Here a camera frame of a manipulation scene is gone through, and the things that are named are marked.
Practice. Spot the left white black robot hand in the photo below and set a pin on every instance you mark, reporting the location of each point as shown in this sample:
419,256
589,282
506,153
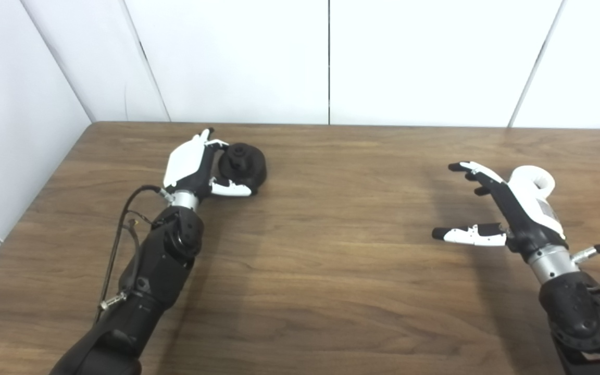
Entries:
185,161

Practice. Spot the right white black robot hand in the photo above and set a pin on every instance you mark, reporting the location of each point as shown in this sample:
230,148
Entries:
529,219

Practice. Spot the round black plastic part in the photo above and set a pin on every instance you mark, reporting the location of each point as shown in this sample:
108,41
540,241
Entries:
245,164

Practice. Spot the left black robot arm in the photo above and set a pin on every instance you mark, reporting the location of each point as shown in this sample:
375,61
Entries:
159,271

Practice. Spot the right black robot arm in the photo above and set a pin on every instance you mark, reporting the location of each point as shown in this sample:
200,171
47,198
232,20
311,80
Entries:
581,323

